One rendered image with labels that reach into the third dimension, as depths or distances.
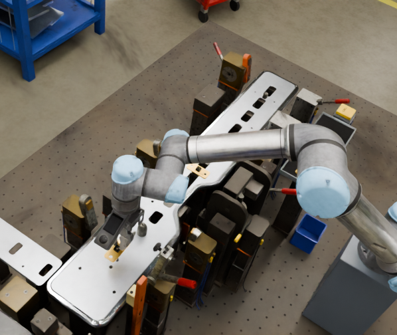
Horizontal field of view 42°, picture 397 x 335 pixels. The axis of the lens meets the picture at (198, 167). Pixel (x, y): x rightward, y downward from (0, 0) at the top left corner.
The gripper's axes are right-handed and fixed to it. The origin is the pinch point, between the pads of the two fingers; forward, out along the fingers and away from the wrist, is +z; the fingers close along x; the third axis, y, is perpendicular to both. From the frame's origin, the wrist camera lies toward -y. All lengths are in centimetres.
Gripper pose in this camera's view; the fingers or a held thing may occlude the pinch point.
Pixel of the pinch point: (117, 246)
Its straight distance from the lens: 155.3
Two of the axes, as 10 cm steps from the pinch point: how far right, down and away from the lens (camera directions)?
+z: -1.5, 6.5, 7.4
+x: -8.3, -4.9, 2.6
